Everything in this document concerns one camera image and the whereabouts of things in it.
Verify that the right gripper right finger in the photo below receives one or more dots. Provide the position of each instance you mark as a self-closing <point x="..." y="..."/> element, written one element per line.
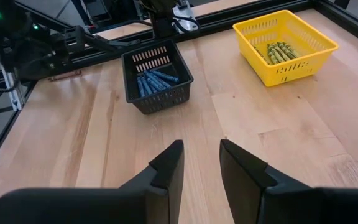
<point x="291" y="207"/>

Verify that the silver aluminium extrusion bar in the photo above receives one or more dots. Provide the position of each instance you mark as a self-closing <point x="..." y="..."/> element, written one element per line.
<point x="11" y="84"/>

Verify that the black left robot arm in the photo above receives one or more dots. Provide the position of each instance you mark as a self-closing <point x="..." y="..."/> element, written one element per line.
<point x="162" y="18"/>

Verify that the yellow plastic basket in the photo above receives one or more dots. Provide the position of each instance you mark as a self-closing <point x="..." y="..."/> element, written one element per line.
<point x="291" y="74"/>

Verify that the black plastic basket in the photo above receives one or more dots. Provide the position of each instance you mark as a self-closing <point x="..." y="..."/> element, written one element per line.
<point x="166" y="102"/>

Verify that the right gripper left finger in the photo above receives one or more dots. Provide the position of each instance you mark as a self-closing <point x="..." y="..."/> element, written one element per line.
<point x="89" y="207"/>

